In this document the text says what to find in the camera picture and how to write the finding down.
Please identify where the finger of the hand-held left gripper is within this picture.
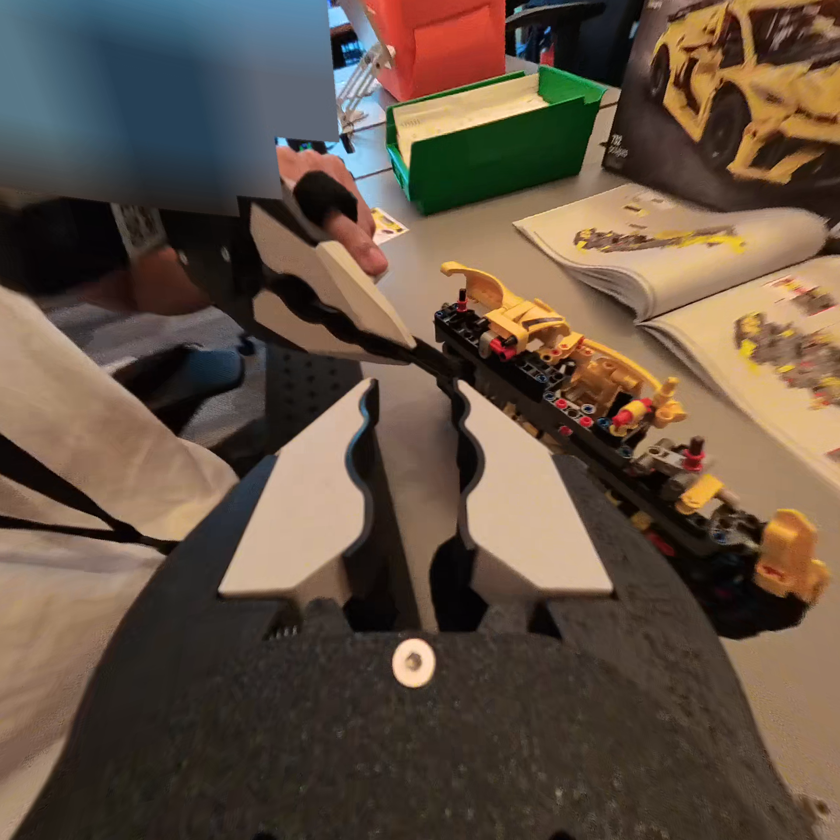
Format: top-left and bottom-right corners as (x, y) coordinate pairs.
(249, 202), (419, 350)
(252, 276), (463, 380)

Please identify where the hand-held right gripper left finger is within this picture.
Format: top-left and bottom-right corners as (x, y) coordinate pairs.
(217, 378), (383, 602)

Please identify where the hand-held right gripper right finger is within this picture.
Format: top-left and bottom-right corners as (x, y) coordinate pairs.
(451, 379), (616, 602)

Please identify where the yellow black brick car model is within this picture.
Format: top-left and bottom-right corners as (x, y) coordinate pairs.
(433, 261), (832, 642)

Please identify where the grey desk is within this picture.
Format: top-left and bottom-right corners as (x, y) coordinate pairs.
(328, 56), (840, 828)

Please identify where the person's left hand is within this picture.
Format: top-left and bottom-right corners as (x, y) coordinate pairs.
(276, 146), (389, 282)

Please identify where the black dimpled chair armrest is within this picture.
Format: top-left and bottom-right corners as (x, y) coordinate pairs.
(261, 340), (366, 455)

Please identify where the green plastic bin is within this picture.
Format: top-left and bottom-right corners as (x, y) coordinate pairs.
(385, 64), (609, 217)

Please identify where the stack of white papers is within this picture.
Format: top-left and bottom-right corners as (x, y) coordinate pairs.
(392, 80), (550, 166)

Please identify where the white metal stand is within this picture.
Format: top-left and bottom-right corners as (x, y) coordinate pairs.
(333, 0), (399, 156)

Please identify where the person in beige shirt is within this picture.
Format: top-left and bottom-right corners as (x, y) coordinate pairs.
(0, 282), (242, 824)

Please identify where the red plastic bin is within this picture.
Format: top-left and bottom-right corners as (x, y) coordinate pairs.
(363, 0), (508, 104)

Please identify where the open instruction booklet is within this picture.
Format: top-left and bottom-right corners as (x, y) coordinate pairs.
(513, 182), (840, 468)

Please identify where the dark toy car set box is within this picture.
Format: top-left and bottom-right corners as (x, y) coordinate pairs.
(600, 0), (840, 215)

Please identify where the black strap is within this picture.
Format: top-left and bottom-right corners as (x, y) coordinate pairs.
(0, 432), (182, 557)

